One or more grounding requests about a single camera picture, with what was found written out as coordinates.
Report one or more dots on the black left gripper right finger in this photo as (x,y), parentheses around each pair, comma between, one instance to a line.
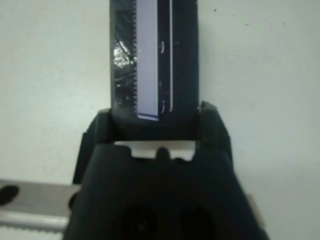
(212,127)

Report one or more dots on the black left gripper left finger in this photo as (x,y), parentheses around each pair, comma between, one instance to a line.
(95,130)

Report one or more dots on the black box lid purple stripe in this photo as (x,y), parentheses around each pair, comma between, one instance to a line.
(185,62)

